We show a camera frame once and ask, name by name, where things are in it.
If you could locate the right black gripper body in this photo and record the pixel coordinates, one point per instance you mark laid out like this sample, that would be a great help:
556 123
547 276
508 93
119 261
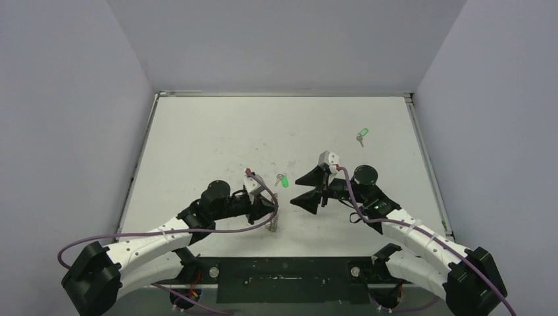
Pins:
325 191

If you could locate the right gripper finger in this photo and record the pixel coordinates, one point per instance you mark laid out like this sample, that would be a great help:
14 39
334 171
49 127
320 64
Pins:
309 201
313 178

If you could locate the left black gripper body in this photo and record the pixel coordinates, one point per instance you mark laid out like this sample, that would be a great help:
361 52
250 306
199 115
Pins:
237 207

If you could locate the large keyring with small rings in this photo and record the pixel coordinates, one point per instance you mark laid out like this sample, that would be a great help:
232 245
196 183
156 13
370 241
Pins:
272 225

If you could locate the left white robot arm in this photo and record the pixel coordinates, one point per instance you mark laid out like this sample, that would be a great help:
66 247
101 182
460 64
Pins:
100 275

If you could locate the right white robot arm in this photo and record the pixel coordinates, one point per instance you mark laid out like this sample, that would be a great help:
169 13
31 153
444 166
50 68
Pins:
468 281

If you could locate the key with green tag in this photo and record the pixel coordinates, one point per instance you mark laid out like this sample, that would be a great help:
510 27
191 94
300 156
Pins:
282 179
360 136

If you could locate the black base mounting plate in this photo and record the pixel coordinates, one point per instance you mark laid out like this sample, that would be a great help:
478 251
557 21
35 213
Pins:
288 279

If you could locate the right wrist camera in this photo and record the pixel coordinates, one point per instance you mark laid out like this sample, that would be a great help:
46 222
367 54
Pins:
329 162

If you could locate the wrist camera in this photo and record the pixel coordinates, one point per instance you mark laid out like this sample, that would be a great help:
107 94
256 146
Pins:
329 162
254 185

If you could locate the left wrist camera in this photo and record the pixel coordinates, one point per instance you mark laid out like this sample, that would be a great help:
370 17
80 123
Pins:
254 185

